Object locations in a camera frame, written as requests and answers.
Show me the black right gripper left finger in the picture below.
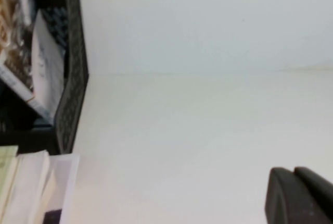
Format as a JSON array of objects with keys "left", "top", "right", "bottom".
[{"left": 264, "top": 167, "right": 326, "bottom": 224}]

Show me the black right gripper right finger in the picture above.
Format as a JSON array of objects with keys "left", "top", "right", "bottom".
[{"left": 293, "top": 166, "right": 333, "bottom": 224}]

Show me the grey white cover book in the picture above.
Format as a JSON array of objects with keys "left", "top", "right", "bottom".
[{"left": 0, "top": 0, "right": 66, "bottom": 121}]

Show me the white book with purple stripe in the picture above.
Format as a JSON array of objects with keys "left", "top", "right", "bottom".
[{"left": 43, "top": 153, "right": 81, "bottom": 224}]

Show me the thick yellow-green cover book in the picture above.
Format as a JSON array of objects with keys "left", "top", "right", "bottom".
[{"left": 0, "top": 145, "right": 52, "bottom": 224}]

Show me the black plastic file organizer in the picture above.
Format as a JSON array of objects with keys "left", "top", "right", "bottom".
[{"left": 0, "top": 0, "right": 89, "bottom": 156}]

